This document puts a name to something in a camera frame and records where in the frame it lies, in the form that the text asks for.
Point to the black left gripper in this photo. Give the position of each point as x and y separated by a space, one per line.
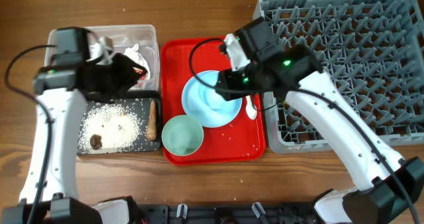
131 75

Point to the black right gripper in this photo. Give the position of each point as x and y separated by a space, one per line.
232 89

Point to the white napkin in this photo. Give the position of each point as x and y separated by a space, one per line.
96 50

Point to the red snack wrapper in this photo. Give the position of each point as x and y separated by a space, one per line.
140 83

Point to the cooked white rice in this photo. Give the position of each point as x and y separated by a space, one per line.
109 128

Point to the dark brown food lump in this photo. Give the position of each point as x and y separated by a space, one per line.
95 142

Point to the brown bread stick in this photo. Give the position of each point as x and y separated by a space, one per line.
151 131

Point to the green rice bowl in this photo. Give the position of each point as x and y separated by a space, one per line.
182 135

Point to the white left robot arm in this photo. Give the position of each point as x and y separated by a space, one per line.
62 91

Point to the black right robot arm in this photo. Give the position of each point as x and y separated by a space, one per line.
385 183

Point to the grey dishwasher rack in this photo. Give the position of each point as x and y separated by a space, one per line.
373 50

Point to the white plastic spoon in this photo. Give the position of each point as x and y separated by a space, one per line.
250 108

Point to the black plastic tray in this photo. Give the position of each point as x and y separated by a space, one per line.
145 101

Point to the light blue plate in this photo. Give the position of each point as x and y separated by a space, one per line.
194 107

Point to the clear plastic storage bin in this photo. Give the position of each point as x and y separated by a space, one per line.
123 36

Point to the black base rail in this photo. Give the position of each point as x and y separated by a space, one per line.
283 213

